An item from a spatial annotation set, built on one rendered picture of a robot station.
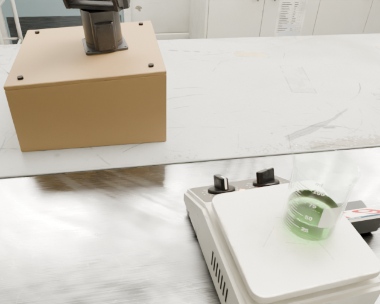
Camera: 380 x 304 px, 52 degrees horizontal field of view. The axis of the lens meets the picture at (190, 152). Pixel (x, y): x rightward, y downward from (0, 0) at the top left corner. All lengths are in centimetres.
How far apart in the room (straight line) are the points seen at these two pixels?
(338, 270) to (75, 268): 26
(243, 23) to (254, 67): 202
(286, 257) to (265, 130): 34
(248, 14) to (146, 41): 225
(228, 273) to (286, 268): 5
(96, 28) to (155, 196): 26
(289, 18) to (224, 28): 47
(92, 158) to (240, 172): 22
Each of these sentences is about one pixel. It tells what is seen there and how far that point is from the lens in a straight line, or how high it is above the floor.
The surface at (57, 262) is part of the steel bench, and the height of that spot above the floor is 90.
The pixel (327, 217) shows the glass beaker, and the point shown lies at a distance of 34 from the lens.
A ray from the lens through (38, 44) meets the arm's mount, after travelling 69.
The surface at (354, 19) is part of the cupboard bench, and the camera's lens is 324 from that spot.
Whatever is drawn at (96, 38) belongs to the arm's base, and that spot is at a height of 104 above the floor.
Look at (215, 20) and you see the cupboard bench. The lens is 281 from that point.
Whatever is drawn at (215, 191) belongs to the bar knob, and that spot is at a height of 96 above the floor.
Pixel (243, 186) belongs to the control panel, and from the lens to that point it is 47.
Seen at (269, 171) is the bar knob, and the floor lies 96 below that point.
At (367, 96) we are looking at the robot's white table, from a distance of 83.
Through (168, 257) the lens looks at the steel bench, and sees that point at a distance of 45.
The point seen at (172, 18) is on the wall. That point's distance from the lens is 337.
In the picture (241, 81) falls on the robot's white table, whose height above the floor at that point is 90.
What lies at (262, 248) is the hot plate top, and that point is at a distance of 35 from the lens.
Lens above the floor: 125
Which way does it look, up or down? 37 degrees down
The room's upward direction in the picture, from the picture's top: 3 degrees clockwise
